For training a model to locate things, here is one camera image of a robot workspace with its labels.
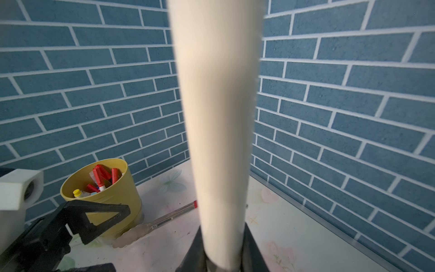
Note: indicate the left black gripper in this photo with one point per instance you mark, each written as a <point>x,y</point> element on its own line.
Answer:
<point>39,249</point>

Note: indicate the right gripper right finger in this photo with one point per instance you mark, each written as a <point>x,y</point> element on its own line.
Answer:
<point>252,259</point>

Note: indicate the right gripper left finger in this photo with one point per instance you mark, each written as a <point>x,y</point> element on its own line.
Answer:
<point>195,259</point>

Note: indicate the red handled steel tongs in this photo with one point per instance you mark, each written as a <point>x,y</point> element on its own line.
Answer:
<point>144,229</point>

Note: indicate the cream utensil rack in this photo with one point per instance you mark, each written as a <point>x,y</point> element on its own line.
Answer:
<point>217,47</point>

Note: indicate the yellow cup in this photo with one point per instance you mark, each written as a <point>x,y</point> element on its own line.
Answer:
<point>122,192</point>

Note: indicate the markers in cup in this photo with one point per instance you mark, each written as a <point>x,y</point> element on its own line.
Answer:
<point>102,177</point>

